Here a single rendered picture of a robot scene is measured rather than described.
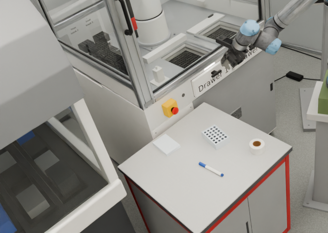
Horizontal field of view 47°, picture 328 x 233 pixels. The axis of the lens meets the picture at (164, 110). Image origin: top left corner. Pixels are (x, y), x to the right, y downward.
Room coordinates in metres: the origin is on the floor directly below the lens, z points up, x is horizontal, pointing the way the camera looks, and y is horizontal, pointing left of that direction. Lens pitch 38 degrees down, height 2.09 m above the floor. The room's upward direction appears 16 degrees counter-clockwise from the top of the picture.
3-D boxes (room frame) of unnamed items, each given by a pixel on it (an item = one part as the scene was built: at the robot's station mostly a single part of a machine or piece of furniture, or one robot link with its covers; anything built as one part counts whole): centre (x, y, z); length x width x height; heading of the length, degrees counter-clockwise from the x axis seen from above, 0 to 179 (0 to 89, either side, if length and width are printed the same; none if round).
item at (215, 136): (1.37, -0.21, 0.78); 0.12 x 0.08 x 0.04; 19
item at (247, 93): (2.19, -0.11, 0.40); 1.03 x 0.95 x 0.80; 120
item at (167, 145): (1.42, 0.04, 0.77); 0.13 x 0.09 x 0.02; 27
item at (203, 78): (1.75, -0.31, 0.87); 0.29 x 0.02 x 0.11; 120
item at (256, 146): (1.23, -0.37, 0.78); 0.07 x 0.07 x 0.04
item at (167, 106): (1.57, -0.04, 0.88); 0.07 x 0.05 x 0.07; 120
